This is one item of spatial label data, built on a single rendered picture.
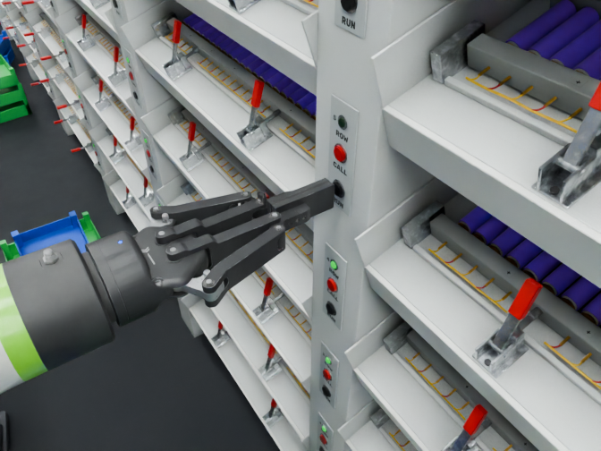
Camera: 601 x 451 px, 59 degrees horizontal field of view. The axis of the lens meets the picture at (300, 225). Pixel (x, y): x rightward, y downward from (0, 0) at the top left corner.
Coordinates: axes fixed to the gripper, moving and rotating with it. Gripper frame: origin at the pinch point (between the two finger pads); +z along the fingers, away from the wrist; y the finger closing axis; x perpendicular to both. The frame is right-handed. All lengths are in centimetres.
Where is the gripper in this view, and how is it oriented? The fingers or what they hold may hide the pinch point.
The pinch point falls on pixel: (301, 204)
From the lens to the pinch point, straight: 52.6
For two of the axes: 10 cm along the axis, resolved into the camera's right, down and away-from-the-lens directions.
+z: 8.3, -3.6, 4.2
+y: 5.5, 5.4, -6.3
